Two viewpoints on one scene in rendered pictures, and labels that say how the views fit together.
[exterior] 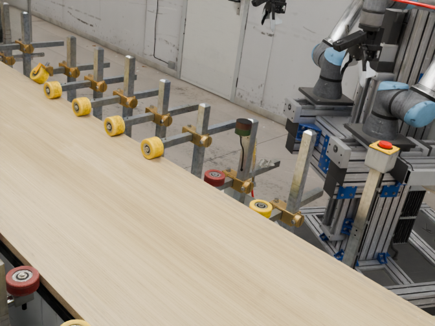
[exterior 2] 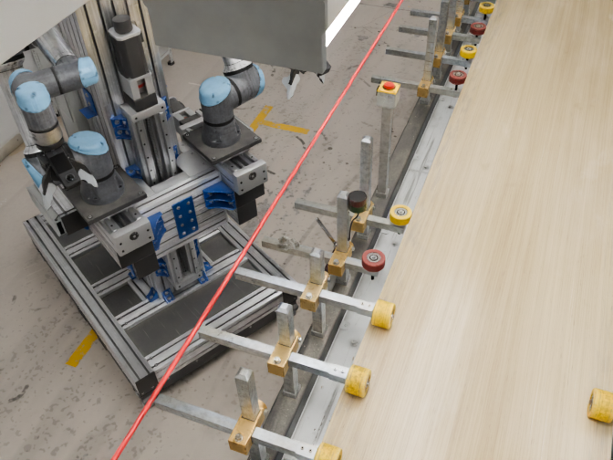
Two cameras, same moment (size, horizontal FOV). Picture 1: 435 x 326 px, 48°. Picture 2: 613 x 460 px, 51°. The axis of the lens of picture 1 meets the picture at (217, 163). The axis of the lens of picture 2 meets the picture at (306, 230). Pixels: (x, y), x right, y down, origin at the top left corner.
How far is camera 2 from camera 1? 2.77 m
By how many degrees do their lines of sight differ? 83
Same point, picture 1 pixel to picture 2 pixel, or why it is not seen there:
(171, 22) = not seen: outside the picture
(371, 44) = not seen: hidden behind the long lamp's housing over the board
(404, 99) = (247, 83)
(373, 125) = (234, 130)
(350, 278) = (449, 152)
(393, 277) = (210, 236)
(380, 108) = (230, 112)
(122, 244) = (543, 266)
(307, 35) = not seen: outside the picture
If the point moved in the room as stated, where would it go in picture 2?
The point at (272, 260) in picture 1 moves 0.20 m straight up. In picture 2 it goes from (470, 189) to (477, 145)
